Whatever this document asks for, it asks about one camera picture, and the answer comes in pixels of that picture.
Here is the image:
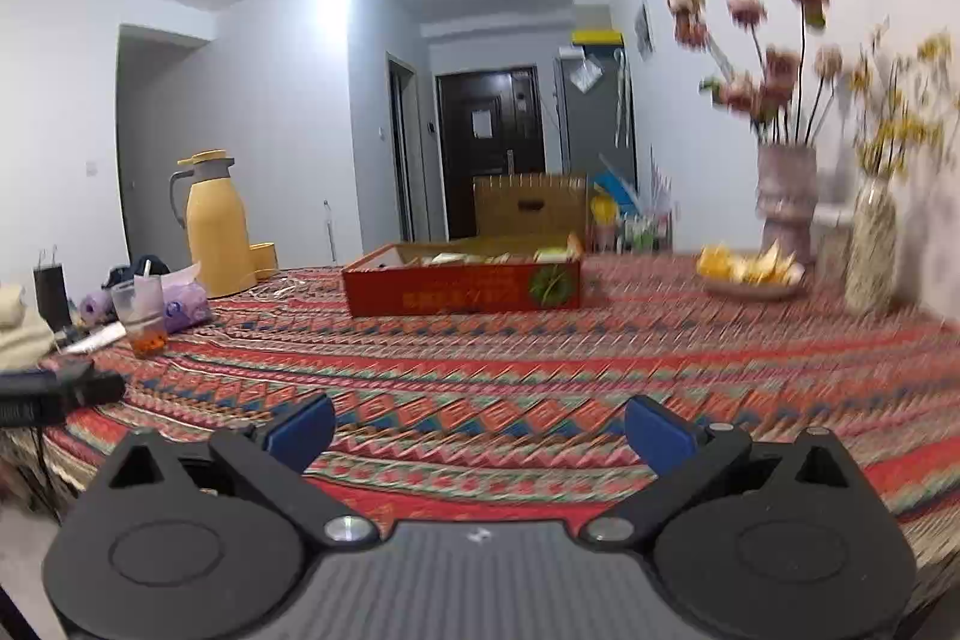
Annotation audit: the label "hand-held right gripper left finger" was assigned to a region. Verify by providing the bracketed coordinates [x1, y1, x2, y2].
[94, 392, 380, 545]

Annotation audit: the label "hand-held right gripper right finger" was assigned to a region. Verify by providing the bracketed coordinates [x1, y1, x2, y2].
[581, 395, 863, 547]

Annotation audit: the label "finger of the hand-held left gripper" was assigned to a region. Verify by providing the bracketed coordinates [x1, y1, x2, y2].
[67, 374, 127, 408]

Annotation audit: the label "red cardboard box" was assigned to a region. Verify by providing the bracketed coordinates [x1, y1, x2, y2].
[342, 233, 584, 319]

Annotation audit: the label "pile of snack packets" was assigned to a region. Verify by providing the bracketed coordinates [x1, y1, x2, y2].
[405, 244, 582, 270]

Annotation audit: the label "white cloth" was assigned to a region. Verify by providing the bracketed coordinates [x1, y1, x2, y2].
[0, 284, 57, 371]

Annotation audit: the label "clear plastic cup with straw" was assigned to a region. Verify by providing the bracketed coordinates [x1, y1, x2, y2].
[111, 260, 167, 357]

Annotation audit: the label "black charger block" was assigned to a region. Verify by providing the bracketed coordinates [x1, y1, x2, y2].
[32, 246, 72, 330]

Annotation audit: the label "dark bag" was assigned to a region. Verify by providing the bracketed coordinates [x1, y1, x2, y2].
[101, 254, 172, 290]

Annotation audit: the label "purple tissue pack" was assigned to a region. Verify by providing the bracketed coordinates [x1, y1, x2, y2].
[161, 263, 211, 333]

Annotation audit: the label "yellow thermos jug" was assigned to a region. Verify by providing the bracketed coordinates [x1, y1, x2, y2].
[169, 150, 260, 300]

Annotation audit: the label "bowl of yellow fruit peels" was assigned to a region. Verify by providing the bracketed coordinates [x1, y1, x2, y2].
[696, 241, 803, 287]

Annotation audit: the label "storage rack with bottles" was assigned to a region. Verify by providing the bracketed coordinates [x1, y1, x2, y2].
[615, 212, 672, 253]

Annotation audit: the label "purple feather decoration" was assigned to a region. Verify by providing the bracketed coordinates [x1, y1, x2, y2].
[649, 149, 676, 214]

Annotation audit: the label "blue plastic item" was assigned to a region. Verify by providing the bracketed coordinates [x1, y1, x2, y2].
[596, 156, 640, 214]

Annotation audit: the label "glass jar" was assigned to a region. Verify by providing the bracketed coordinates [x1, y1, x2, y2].
[814, 205, 856, 285]

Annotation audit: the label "pink ceramic vase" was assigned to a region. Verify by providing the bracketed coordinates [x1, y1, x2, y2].
[756, 143, 818, 266]

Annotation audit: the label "brown cardboard box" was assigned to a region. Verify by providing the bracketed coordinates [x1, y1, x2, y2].
[472, 173, 588, 240]

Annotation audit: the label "floral patterned vase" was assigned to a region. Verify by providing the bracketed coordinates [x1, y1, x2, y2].
[844, 175, 899, 317]

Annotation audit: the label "dark brown door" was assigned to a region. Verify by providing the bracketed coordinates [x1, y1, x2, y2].
[435, 66, 545, 240]

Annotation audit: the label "grey refrigerator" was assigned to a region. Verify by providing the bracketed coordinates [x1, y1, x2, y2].
[553, 47, 638, 214]

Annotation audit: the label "white folded umbrella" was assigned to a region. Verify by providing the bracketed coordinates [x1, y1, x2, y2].
[613, 49, 632, 148]

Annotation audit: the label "yellow flower branches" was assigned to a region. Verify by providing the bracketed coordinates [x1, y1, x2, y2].
[847, 17, 960, 180]

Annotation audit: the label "dried pink roses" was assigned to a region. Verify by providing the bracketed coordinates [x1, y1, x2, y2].
[666, 0, 845, 148]

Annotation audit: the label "wall picture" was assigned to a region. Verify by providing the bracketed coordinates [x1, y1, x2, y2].
[634, 0, 655, 62]

